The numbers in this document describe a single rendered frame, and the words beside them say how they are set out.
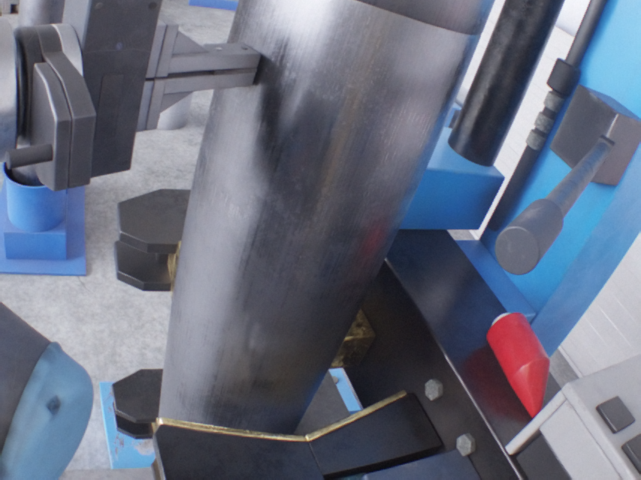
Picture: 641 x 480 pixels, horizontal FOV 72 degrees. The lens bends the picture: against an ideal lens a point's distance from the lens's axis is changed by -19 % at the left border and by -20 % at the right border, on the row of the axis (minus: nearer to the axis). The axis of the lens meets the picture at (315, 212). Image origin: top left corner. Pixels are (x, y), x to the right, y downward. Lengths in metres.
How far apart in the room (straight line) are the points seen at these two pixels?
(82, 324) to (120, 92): 1.64
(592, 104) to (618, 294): 1.97
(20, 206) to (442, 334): 1.68
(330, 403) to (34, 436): 0.92
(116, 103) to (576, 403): 0.44
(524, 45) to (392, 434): 0.54
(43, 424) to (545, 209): 0.28
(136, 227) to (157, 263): 0.09
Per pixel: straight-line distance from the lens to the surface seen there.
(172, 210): 0.80
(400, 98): 0.40
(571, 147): 0.65
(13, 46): 0.30
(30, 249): 2.13
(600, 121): 0.63
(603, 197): 0.71
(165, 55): 0.35
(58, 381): 0.26
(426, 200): 0.76
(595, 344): 2.64
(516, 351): 0.60
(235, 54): 0.39
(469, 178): 0.78
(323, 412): 1.10
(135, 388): 1.13
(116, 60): 0.33
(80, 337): 1.90
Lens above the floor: 1.46
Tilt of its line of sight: 32 degrees down
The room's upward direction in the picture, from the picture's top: 20 degrees clockwise
